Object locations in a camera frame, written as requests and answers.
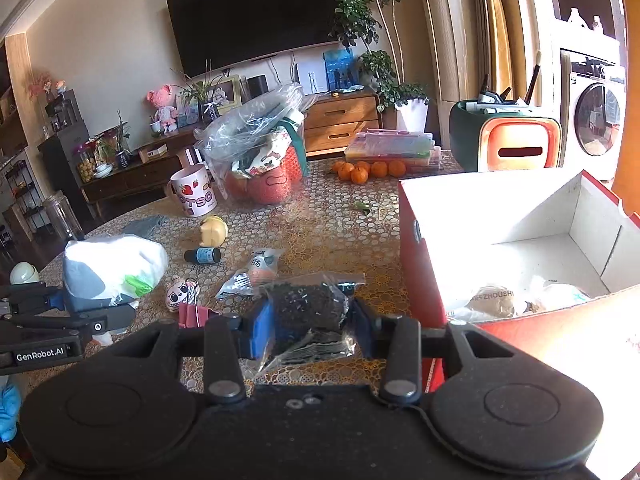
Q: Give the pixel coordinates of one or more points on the pink plush doll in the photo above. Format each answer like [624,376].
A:
[162,107]

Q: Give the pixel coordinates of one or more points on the grassy plant in vase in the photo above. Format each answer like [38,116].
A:
[200,92]

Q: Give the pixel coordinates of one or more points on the clear bag of dark tea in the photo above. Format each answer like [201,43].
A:
[307,310]

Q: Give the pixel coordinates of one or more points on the orange snack packet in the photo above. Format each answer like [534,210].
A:
[257,267]

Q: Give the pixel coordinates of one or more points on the makeup brush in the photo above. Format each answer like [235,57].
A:
[533,80]

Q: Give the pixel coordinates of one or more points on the small cardboard box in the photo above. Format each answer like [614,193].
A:
[152,153]

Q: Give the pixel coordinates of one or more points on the small dark bottle blue label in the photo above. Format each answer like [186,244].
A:
[202,255]

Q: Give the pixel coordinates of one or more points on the yellow curtain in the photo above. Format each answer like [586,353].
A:
[492,25]

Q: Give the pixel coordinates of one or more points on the pile of tangerines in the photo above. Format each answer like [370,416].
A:
[360,175]

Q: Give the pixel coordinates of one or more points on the washing machine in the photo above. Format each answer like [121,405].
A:
[595,115]

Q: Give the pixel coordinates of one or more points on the green leaf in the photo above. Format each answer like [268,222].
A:
[361,207]

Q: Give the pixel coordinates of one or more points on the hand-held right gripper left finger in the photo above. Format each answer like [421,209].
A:
[257,330]

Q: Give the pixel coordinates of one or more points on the clear glass bottle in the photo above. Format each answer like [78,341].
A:
[62,217]

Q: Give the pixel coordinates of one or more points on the pale green round container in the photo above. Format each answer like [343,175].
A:
[25,274]

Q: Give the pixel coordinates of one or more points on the small potted plant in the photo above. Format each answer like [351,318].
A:
[117,140]

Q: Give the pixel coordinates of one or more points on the tall potted tree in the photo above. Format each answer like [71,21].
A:
[357,20]

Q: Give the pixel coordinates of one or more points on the glass snack jar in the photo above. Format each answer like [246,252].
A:
[86,165]

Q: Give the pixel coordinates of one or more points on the black television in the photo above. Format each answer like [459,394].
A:
[255,15]

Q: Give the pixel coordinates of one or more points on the white planter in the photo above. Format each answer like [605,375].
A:
[412,116]

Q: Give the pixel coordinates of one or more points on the white bowl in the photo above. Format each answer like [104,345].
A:
[102,170]

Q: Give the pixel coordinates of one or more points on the photo frame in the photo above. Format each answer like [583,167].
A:
[222,92]

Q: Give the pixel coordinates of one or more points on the white plastic bag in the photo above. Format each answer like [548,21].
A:
[110,265]

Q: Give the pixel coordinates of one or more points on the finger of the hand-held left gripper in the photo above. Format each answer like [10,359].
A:
[57,301]
[75,325]

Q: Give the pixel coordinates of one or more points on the white router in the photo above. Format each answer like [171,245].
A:
[311,76]

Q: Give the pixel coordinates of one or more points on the small white detergent bottle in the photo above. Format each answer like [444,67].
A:
[597,23]

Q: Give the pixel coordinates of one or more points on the red cardboard box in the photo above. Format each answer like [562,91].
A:
[422,270]

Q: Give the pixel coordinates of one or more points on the red knit basket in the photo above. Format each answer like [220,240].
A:
[270,182]

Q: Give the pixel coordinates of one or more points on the colourful clear organizer boxes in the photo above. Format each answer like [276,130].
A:
[390,147]

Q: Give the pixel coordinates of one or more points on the circle-patterned desktop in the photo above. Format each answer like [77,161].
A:
[320,230]

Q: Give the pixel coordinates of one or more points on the yellow figurine toy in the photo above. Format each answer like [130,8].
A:
[214,230]

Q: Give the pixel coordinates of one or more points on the light wooden drawer cabinet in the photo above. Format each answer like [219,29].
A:
[340,122]

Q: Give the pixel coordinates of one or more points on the pink binder clips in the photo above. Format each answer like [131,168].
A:
[192,315]

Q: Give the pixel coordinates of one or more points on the pink flowers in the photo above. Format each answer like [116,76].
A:
[40,85]

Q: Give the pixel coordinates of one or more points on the pink strawberry mug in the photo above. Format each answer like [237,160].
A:
[195,192]

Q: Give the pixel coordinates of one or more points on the black coffee machine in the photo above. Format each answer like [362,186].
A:
[64,110]

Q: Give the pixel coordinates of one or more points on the green orange storage box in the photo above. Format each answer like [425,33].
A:
[505,147]

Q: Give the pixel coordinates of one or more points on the grey cloth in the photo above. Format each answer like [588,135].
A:
[147,226]

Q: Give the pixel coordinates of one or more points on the clear plastic bag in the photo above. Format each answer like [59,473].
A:
[255,120]

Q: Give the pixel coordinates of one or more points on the black cabinet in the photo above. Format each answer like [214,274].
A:
[62,160]

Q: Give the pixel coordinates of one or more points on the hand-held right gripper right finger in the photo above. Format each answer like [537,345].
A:
[364,332]

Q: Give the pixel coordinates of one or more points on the large white detergent bottle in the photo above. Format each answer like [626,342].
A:
[576,16]

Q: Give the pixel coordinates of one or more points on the black speaker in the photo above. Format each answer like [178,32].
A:
[257,86]

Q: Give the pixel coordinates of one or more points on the dark wooden tv console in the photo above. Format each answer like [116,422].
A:
[135,175]

